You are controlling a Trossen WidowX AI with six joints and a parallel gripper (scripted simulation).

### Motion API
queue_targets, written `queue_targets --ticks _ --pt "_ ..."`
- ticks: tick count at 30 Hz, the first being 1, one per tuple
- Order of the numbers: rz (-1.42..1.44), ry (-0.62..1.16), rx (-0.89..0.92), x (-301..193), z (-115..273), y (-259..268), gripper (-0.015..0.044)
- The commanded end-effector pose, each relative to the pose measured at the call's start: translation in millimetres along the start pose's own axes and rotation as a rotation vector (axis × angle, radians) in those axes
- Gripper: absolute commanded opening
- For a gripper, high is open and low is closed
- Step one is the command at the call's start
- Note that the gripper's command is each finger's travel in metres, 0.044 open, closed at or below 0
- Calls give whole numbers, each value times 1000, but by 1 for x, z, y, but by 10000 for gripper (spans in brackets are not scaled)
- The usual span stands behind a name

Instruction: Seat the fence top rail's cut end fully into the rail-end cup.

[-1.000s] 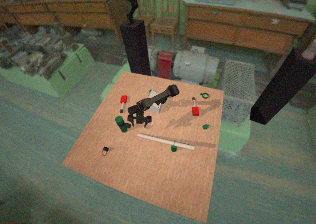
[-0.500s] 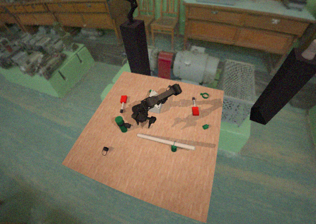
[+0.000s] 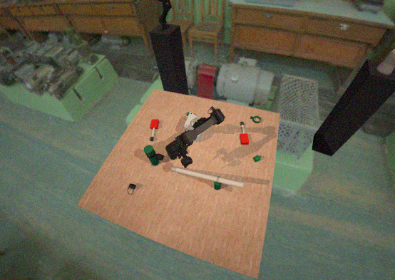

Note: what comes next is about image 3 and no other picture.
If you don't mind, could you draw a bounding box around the beige cylindrical rod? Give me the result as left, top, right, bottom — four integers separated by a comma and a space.
171, 167, 245, 188

